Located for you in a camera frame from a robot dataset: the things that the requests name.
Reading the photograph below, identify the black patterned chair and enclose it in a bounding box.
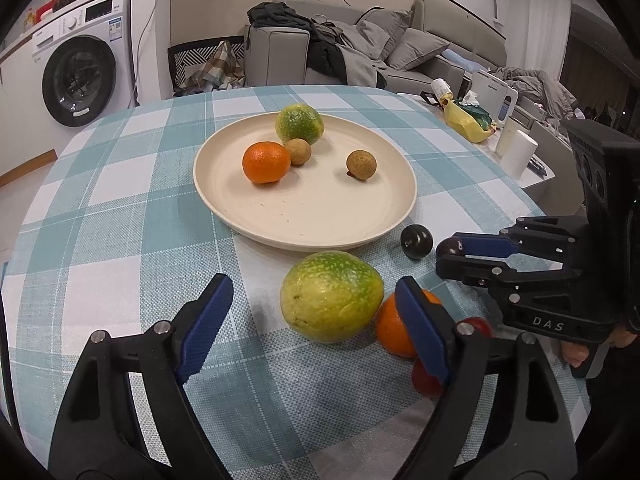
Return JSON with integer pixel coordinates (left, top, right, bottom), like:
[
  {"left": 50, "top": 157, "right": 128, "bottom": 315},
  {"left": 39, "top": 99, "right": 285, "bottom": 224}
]
[{"left": 167, "top": 37, "right": 246, "bottom": 98}]

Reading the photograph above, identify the yellow bag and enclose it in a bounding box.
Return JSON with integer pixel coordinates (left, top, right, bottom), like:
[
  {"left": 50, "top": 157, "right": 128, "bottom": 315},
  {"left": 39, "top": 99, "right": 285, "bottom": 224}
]
[{"left": 444, "top": 100, "right": 496, "bottom": 143}]

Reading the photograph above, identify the white kettle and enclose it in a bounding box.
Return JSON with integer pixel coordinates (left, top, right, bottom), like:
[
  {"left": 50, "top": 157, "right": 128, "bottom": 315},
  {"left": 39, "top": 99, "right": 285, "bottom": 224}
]
[{"left": 470, "top": 69, "right": 521, "bottom": 126}]

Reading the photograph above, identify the red tomato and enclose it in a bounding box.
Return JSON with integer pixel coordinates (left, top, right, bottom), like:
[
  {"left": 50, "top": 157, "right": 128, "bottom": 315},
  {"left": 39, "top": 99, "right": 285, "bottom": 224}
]
[{"left": 411, "top": 358, "right": 446, "bottom": 397}]

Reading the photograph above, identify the white kitchen cabinet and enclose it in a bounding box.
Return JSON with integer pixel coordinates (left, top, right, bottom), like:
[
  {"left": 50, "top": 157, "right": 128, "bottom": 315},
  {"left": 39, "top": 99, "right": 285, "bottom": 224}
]
[{"left": 0, "top": 20, "right": 56, "bottom": 186}]

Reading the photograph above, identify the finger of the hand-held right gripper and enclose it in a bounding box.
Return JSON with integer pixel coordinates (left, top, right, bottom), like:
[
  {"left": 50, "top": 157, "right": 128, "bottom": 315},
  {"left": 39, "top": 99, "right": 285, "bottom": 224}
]
[
  {"left": 436, "top": 254, "right": 581, "bottom": 301},
  {"left": 450, "top": 216, "right": 588, "bottom": 262}
]

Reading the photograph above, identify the cream round plate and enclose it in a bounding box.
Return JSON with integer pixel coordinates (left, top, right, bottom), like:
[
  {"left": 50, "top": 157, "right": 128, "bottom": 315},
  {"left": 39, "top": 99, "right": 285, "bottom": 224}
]
[{"left": 193, "top": 111, "right": 418, "bottom": 252}]

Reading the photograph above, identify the grey blanket pile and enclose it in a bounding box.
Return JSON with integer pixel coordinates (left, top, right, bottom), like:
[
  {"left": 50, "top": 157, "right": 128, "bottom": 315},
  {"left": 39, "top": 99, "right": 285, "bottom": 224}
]
[{"left": 492, "top": 66, "right": 581, "bottom": 121}]

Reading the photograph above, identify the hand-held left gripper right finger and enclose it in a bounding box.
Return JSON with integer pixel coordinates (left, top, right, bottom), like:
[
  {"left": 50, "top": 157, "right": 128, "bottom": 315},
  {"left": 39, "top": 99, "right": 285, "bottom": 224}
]
[{"left": 395, "top": 276, "right": 576, "bottom": 480}]

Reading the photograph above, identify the orange mandarin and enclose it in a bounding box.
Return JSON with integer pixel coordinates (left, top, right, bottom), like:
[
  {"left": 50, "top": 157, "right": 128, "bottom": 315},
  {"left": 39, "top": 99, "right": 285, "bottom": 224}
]
[
  {"left": 375, "top": 289, "right": 443, "bottom": 359},
  {"left": 242, "top": 141, "right": 292, "bottom": 185}
]

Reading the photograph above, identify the grey sofa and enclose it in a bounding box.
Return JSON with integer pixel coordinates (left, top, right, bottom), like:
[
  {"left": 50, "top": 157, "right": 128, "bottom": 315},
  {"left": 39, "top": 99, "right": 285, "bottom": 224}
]
[{"left": 243, "top": 0, "right": 506, "bottom": 96}]

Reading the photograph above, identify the dark jacket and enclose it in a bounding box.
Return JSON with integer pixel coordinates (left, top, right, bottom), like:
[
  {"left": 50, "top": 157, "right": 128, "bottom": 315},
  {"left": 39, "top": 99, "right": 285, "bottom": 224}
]
[{"left": 247, "top": 2, "right": 388, "bottom": 88}]

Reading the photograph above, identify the person's right hand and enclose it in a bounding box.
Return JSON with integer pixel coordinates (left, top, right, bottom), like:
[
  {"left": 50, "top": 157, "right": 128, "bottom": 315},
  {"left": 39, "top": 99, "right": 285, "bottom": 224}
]
[{"left": 561, "top": 342, "right": 590, "bottom": 368}]

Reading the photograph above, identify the light grey cushion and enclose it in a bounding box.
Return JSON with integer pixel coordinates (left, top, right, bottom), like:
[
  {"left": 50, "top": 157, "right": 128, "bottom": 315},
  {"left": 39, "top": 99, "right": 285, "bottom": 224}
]
[{"left": 387, "top": 27, "right": 450, "bottom": 72}]

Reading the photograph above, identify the white washing machine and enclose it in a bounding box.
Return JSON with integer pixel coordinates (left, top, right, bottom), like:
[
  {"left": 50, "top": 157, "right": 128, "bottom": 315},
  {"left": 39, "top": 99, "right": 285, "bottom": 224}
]
[{"left": 31, "top": 0, "right": 138, "bottom": 128}]

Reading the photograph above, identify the dark grey cushion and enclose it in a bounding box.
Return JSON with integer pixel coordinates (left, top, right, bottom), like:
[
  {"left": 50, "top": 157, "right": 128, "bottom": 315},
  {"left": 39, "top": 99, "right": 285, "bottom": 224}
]
[{"left": 356, "top": 7, "right": 413, "bottom": 61}]

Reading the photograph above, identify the yellow green guava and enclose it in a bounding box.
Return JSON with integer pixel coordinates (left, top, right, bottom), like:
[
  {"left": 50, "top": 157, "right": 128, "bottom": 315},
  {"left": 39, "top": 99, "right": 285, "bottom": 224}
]
[{"left": 280, "top": 251, "right": 385, "bottom": 343}]

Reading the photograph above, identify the green mandarin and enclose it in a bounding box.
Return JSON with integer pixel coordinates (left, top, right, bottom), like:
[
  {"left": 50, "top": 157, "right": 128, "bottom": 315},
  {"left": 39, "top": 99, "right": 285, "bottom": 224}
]
[{"left": 275, "top": 103, "right": 324, "bottom": 146}]

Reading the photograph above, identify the dark plum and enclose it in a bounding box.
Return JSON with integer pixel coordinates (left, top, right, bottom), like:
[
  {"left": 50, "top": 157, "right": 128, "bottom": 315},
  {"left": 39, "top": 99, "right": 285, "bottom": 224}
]
[
  {"left": 401, "top": 224, "right": 434, "bottom": 260},
  {"left": 436, "top": 238, "right": 466, "bottom": 259}
]

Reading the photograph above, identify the plaid cloth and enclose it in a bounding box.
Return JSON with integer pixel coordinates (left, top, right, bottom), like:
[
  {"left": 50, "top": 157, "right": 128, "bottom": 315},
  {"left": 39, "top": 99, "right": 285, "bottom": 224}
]
[{"left": 175, "top": 40, "right": 247, "bottom": 96}]

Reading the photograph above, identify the brown longan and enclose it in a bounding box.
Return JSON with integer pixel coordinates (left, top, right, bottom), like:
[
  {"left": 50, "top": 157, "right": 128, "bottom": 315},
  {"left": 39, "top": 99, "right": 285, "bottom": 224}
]
[
  {"left": 284, "top": 138, "right": 312, "bottom": 166},
  {"left": 346, "top": 150, "right": 377, "bottom": 180}
]

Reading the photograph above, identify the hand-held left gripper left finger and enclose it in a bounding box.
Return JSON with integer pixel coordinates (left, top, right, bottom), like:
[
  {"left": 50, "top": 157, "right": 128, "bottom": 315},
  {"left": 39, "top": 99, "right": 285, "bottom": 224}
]
[{"left": 48, "top": 273, "right": 235, "bottom": 480}]

